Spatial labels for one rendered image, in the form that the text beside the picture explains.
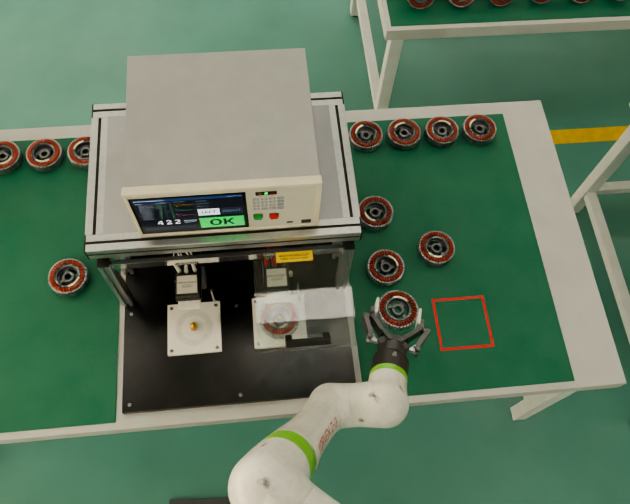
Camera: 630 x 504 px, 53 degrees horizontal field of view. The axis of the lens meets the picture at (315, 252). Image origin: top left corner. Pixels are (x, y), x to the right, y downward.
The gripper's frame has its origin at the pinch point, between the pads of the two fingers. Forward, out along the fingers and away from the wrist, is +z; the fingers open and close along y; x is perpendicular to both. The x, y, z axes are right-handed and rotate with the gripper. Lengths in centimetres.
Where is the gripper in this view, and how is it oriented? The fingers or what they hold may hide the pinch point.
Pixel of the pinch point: (397, 310)
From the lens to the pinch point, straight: 176.7
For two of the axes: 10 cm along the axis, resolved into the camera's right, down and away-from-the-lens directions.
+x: 1.8, -8.0, -5.7
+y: 9.7, 2.5, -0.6
